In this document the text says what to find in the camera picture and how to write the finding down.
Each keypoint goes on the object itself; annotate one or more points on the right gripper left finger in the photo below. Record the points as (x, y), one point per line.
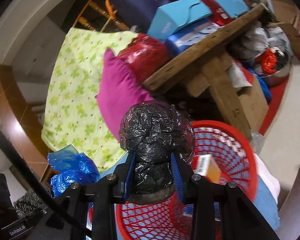
(89, 210)

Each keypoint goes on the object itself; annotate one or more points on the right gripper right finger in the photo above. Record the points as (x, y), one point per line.
(240, 219)

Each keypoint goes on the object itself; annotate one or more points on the blue plastic bag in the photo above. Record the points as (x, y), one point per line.
(72, 167)

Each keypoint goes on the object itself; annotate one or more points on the red plastic mesh basket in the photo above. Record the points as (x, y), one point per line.
(231, 151)

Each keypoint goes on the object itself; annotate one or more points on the black plastic bag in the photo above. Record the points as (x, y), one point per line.
(153, 131)

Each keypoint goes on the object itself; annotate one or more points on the blue bed sheet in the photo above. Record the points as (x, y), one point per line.
(265, 199)

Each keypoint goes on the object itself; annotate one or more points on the red white carton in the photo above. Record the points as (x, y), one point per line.
(206, 166)

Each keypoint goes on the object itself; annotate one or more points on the green clover patterned quilt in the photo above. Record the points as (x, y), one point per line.
(72, 116)

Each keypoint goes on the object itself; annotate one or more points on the wooden headboard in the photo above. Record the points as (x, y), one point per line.
(22, 126)

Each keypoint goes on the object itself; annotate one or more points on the brown cardboard box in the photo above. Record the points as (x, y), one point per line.
(254, 105)

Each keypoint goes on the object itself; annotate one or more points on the magenta pillow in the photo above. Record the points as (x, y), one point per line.
(118, 92)

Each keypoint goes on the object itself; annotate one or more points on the red floor mat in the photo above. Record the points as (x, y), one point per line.
(277, 93)

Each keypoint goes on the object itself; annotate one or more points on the metal bowl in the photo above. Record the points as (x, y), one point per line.
(282, 68)

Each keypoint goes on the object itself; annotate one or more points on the wooden table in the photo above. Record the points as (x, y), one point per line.
(203, 67)

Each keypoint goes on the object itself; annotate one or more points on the small red bag in bowl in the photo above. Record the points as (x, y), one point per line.
(268, 62)

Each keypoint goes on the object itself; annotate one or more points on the shiny red wrapped bundle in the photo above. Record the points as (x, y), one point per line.
(144, 56)

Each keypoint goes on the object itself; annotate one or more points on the blue white tissue pack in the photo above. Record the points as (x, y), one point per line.
(189, 36)

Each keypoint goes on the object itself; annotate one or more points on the wooden chair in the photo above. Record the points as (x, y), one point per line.
(99, 15)

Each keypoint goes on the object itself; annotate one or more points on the light blue cardboard box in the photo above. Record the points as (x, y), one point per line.
(174, 16)

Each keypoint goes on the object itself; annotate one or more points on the navy blue cushion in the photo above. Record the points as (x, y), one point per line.
(138, 12)

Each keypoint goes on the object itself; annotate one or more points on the red box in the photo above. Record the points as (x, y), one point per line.
(205, 2)

